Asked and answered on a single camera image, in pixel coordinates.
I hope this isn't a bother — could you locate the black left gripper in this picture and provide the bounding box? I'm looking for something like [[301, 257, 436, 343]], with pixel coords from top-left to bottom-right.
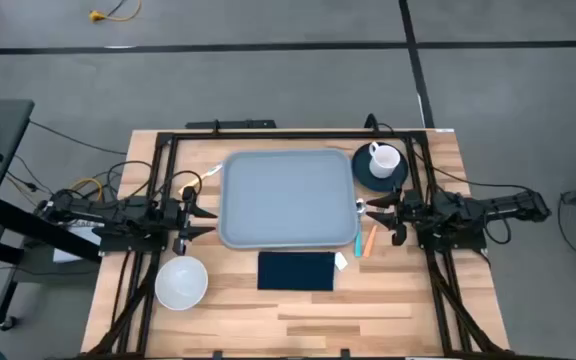
[[160, 185, 219, 257]]

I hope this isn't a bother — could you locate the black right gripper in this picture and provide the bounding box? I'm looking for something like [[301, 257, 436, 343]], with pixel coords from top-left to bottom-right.
[[365, 187, 425, 247]]

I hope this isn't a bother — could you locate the orange-handled fork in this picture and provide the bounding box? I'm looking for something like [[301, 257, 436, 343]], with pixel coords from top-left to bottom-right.
[[362, 224, 379, 259]]

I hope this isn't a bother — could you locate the dark blue plate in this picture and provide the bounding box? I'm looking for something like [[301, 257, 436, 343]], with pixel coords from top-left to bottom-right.
[[351, 142, 411, 194]]

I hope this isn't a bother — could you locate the teal-handled spoon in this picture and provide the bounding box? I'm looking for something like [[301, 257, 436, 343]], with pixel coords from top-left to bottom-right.
[[353, 198, 368, 259]]

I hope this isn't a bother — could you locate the white ceramic mug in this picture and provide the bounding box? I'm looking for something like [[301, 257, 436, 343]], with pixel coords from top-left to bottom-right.
[[368, 141, 402, 180]]

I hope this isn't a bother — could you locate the white ribbed bowl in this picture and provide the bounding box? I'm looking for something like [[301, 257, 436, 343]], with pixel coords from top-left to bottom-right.
[[154, 255, 209, 312]]

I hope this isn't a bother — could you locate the navy blue cloth napkin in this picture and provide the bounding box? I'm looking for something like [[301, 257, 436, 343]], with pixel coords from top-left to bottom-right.
[[256, 250, 350, 292]]

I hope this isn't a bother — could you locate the grey plastic tray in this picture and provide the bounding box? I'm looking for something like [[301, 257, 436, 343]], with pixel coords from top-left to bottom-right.
[[216, 148, 361, 250]]

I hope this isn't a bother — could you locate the black power strip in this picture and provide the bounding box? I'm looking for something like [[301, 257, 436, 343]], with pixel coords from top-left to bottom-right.
[[185, 118, 278, 131]]

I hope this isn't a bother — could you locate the white paper sheet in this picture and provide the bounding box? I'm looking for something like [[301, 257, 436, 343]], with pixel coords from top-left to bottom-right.
[[51, 219, 103, 265]]

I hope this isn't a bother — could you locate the black desk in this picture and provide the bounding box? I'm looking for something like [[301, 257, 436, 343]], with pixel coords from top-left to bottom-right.
[[0, 98, 104, 332]]

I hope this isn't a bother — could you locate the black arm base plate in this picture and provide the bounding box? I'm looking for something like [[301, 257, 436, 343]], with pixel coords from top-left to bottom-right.
[[92, 225, 170, 254], [414, 209, 489, 252]]

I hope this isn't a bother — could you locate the black cable plug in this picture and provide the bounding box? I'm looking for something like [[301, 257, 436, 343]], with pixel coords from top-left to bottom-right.
[[364, 113, 394, 136]]

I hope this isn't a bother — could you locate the yellow arm cable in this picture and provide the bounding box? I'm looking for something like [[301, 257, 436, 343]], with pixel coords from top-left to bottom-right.
[[70, 176, 105, 201]]

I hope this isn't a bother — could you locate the black metal table frame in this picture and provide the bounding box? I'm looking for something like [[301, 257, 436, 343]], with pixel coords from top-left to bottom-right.
[[85, 129, 507, 360]]

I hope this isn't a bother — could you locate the thin black floor cable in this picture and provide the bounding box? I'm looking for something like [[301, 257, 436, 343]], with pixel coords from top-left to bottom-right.
[[28, 119, 129, 156]]

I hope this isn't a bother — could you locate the yellow floor cable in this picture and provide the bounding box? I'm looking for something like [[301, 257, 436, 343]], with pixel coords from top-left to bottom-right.
[[87, 0, 143, 24]]

